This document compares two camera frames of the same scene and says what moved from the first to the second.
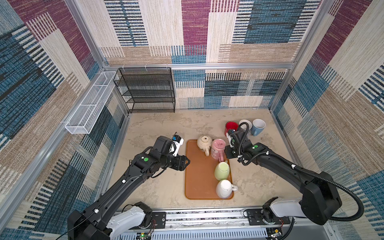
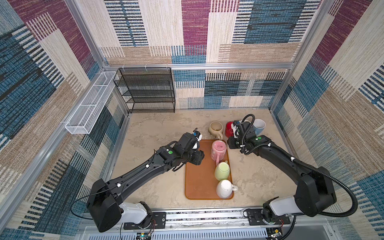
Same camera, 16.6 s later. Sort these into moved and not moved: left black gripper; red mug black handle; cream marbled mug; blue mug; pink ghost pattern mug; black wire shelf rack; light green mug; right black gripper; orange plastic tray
Moved: right black gripper; left black gripper; cream marbled mug
Not moved: orange plastic tray; red mug black handle; black wire shelf rack; blue mug; pink ghost pattern mug; light green mug
